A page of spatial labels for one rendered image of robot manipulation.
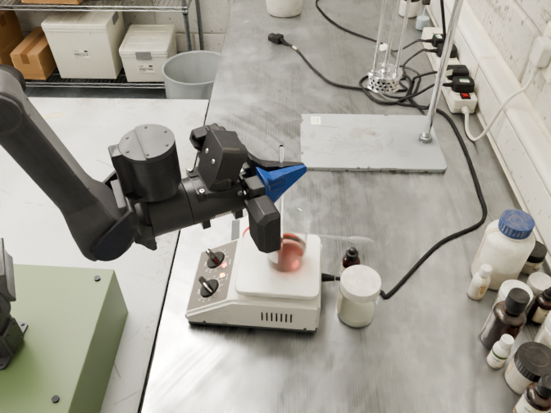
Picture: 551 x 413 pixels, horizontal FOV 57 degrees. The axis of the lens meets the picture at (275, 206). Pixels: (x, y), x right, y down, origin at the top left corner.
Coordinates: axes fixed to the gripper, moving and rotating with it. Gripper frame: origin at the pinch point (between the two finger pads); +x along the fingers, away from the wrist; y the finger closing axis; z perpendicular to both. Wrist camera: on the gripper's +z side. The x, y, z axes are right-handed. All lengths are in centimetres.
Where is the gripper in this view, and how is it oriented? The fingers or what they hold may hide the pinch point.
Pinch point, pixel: (280, 174)
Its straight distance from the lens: 63.6
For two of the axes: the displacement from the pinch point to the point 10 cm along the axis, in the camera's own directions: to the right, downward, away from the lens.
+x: 9.1, -2.9, 2.8
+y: -4.0, -6.3, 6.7
